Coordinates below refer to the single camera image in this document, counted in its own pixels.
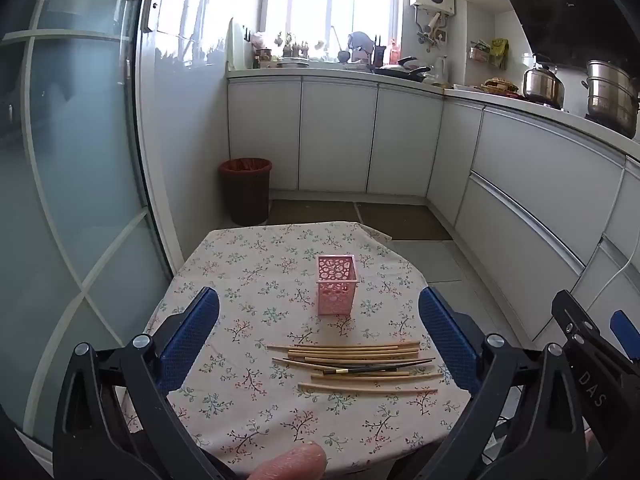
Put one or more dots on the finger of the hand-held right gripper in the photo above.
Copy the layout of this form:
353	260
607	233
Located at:
575	325
626	332

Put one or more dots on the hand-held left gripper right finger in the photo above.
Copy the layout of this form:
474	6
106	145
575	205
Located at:
447	335

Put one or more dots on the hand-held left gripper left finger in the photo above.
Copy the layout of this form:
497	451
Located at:
192	335

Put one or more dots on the black chopstick with gold band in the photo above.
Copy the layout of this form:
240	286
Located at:
380	367

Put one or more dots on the group of wooden chopsticks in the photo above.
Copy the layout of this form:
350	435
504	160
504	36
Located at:
350	347

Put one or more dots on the pink perforated utensil holder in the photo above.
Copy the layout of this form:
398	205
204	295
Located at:
337	295

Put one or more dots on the person's right hand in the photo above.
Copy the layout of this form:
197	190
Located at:
590	438

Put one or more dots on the floral tablecloth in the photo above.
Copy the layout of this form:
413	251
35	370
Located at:
260	410

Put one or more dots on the white cabinet with drawers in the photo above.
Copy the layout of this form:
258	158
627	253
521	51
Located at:
540	185

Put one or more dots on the brown trash bin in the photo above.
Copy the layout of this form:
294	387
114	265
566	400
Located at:
246	195

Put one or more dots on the brown floor mat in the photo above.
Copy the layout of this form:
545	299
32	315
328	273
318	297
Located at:
312	211

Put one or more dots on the red bin liner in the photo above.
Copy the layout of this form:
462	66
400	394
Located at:
246	165

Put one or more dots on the frosted glass door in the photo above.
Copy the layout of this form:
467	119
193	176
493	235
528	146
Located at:
75	160

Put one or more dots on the white cabinet with doors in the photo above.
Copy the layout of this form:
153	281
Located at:
335	135

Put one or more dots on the steel steamer pot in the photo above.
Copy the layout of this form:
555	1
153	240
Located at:
612	97

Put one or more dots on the steel kettle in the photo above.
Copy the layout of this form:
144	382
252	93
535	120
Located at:
544	85

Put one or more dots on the food basket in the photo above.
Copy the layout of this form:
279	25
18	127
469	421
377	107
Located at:
500	86

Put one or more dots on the clear pitcher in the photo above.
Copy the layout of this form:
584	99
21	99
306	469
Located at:
440	71

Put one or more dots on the black frying pan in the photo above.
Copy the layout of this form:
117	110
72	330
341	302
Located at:
405	71

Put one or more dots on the yellow hanging bag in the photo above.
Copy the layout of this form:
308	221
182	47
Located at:
499	52

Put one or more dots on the red bottle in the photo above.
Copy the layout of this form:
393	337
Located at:
394	52

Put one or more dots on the dark knife block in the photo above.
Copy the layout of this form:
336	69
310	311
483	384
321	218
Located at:
380	52

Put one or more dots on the pale green cutting board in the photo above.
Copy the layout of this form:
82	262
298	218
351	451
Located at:
235	45

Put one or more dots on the cluster of small jars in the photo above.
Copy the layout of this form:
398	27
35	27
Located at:
280	52

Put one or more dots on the grey cloth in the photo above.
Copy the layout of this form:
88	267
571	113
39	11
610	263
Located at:
361	42

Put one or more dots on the black hook rack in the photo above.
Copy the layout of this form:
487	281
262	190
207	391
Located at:
246	34

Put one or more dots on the black range hood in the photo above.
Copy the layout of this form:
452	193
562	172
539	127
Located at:
575	10

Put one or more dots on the kitchen window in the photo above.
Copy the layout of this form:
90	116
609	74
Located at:
330	5

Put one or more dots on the metal wall rack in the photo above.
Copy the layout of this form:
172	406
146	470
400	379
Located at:
480	52

